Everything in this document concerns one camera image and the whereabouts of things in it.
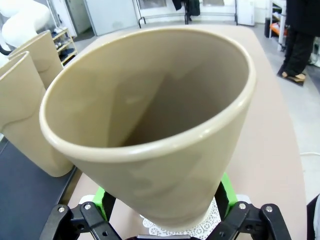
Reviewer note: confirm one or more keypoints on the tall beige cup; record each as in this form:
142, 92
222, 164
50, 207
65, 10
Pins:
45, 55
22, 112
162, 180

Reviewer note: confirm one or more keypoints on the black-green right gripper left finger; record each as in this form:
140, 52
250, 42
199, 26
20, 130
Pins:
106, 207

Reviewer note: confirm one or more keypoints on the person in black clothes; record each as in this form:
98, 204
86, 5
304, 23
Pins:
297, 50

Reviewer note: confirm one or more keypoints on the black metal clothes rack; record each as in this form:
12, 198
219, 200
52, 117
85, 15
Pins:
212, 15

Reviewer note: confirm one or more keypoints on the light wooden shoe shelf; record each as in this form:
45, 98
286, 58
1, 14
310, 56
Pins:
62, 33

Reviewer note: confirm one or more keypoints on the black plastic tray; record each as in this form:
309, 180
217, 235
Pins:
22, 195

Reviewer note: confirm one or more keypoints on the black-green right gripper right finger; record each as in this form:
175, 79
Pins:
230, 197

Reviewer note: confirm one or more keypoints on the white shelf with orange box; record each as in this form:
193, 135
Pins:
277, 28

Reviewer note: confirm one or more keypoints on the white lace paper coaster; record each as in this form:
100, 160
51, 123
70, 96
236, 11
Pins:
156, 231

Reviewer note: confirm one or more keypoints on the hanging black jacket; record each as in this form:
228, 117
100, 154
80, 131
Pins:
193, 8
178, 4

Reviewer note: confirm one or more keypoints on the white cabinet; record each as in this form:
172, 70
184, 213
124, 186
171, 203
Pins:
246, 12

